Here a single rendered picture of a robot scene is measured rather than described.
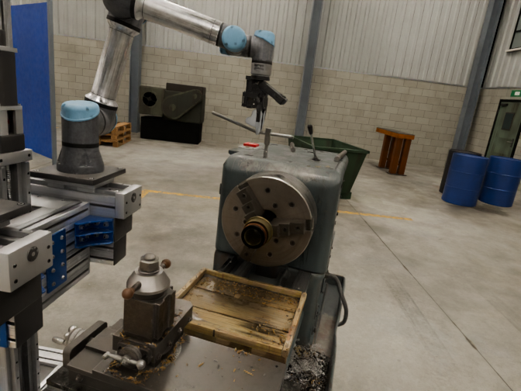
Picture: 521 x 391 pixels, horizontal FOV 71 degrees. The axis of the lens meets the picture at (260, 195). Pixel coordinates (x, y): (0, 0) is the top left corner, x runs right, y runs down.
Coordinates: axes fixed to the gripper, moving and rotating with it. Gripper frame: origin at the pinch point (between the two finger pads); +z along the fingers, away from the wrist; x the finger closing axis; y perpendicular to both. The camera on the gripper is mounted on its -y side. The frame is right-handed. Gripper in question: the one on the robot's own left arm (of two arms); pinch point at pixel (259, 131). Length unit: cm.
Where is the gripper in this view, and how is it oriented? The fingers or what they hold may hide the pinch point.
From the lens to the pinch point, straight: 142.4
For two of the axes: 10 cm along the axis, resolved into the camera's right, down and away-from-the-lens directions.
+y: -9.6, -1.8, 2.3
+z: -1.1, 9.6, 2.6
